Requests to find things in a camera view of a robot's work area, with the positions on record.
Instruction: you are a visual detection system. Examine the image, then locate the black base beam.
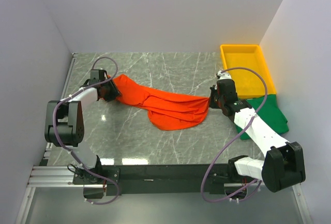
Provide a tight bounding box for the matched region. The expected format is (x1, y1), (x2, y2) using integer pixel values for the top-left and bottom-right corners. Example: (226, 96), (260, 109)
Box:
(72, 163), (249, 197)

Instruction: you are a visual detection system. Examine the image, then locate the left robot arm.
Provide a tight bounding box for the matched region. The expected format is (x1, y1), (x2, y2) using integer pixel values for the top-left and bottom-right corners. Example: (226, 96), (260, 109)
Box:
(44, 69), (121, 184)

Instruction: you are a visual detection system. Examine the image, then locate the folded green t shirt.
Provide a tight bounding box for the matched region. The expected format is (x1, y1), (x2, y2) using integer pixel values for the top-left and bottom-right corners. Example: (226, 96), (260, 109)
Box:
(240, 94), (289, 140)

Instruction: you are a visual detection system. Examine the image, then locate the yellow plastic bin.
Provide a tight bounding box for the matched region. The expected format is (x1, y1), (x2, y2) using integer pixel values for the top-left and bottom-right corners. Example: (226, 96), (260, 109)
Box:
(220, 44), (276, 99)

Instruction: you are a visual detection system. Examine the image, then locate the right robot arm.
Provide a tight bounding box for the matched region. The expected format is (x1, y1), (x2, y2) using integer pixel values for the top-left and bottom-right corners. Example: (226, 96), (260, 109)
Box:
(210, 79), (306, 192)

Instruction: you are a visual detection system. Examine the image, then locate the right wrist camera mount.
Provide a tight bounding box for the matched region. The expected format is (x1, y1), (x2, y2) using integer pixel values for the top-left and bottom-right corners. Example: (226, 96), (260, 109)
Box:
(216, 70), (232, 80)

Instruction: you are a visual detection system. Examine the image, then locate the orange t shirt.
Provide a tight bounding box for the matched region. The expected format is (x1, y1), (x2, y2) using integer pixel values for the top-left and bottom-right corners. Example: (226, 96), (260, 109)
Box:
(113, 74), (209, 131)

